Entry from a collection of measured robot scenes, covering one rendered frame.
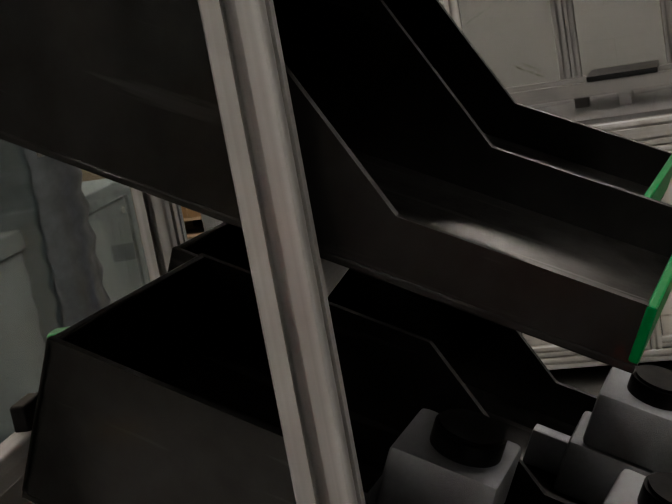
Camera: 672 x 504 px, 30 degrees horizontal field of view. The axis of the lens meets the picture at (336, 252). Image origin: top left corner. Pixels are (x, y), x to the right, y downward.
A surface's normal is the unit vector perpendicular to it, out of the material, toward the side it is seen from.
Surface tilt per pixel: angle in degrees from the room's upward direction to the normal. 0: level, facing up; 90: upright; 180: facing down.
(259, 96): 90
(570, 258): 25
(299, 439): 90
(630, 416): 90
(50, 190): 107
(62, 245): 73
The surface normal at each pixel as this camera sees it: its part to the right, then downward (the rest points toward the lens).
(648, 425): -0.36, 0.25
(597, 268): 0.23, -0.91
